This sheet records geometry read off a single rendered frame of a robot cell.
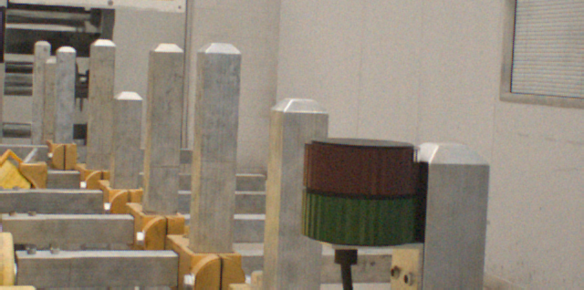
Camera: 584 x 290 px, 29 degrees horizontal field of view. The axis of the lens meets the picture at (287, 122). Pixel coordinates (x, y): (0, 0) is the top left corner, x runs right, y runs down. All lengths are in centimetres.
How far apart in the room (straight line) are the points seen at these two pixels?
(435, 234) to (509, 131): 542
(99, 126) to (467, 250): 125
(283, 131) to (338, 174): 26
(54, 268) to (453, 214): 57
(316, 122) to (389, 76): 667
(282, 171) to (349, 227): 26
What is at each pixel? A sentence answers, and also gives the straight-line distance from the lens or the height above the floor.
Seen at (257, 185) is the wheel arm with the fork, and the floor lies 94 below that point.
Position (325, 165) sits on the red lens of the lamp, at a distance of 56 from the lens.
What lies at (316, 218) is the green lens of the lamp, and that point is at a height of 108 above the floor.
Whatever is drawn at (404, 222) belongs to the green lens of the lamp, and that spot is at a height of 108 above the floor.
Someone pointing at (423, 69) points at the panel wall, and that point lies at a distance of 699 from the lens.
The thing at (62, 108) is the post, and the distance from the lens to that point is 229.
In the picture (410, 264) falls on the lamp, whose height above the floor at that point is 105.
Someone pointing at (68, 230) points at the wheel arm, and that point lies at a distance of 134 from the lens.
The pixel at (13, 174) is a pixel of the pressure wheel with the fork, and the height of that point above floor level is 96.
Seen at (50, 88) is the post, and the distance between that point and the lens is 254.
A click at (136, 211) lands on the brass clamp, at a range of 135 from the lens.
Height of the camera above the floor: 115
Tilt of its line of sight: 3 degrees down
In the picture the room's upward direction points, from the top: 3 degrees clockwise
